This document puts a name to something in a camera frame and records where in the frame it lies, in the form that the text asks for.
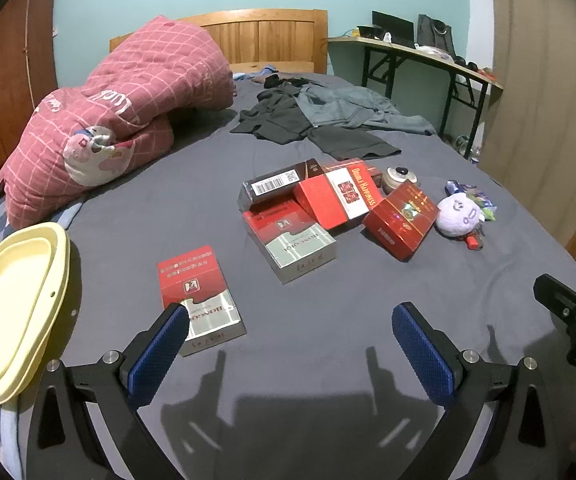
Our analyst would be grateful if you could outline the black laptop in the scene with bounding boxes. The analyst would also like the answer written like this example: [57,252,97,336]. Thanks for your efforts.
[372,11,415,46]

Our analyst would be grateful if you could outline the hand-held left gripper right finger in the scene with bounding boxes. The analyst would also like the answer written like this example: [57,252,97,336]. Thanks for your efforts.
[391,302,568,480]

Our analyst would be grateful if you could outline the blue cloth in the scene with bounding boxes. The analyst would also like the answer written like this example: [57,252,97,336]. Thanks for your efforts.
[233,64,279,83]

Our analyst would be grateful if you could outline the purple plush keychain toy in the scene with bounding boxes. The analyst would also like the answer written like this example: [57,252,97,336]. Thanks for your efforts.
[435,192,497,237]

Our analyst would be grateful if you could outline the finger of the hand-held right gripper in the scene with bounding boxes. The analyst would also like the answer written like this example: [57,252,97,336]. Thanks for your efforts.
[534,273,576,322]

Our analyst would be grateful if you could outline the white plastic bag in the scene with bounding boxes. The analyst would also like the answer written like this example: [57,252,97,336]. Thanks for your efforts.
[415,44,454,61]

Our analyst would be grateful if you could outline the brown wooden wardrobe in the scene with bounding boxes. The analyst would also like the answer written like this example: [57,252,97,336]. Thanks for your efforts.
[0,0,59,211]

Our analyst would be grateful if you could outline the dark grey shorts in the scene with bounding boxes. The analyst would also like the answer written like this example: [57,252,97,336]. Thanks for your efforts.
[308,127,403,161]

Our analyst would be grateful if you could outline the blue tissue packet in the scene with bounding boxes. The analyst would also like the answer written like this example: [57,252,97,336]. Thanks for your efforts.
[444,180,496,211]

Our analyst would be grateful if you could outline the red and white carton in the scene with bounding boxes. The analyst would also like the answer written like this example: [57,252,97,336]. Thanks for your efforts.
[294,159,385,233]

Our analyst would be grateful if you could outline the pale yellow plastic basin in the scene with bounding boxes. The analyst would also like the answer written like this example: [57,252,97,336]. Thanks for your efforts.
[0,222,71,405]

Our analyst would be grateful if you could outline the red and silver carton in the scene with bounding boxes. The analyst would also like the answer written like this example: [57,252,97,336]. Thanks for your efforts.
[158,245,247,357]
[242,199,337,286]

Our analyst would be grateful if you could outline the folding desk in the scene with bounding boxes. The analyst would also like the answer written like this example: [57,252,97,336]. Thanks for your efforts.
[328,35,503,146]

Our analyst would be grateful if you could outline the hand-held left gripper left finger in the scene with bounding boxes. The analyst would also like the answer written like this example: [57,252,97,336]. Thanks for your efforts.
[27,303,190,480]

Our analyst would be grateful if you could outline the grey jacket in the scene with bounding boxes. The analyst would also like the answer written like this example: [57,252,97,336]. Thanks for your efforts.
[295,83,437,136]

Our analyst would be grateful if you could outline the pink checked quilt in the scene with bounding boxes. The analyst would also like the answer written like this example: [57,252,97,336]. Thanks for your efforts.
[0,16,236,230]

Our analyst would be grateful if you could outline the dark red and black carton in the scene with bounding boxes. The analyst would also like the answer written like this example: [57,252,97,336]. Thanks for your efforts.
[238,157,326,213]

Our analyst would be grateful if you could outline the glossy red carton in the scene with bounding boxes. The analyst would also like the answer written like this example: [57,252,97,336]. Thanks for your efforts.
[362,180,439,262]

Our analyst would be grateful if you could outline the grey bag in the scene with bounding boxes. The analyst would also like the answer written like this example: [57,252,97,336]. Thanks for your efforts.
[416,14,454,53]

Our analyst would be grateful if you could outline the wooden headboard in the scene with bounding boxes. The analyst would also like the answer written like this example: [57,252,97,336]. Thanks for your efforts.
[109,9,329,75]

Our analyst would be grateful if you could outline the small beige pot toy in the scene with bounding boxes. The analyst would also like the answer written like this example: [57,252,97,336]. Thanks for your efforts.
[381,164,421,196]

